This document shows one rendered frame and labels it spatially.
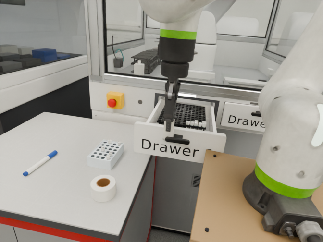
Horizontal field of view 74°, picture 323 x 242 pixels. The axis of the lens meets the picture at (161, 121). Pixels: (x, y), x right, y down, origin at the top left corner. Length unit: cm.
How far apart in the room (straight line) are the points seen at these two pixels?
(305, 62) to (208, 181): 36
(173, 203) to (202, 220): 84
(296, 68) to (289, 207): 30
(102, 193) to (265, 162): 41
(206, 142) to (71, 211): 42
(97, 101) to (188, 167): 57
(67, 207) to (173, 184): 70
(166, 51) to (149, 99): 49
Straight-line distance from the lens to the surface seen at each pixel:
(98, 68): 105
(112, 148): 81
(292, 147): 45
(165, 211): 138
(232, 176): 61
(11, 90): 121
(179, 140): 64
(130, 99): 103
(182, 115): 84
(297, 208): 51
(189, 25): 54
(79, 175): 75
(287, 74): 60
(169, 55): 54
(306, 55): 59
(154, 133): 68
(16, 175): 82
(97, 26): 103
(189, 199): 129
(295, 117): 44
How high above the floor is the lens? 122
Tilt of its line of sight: 25 degrees down
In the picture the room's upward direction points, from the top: 5 degrees clockwise
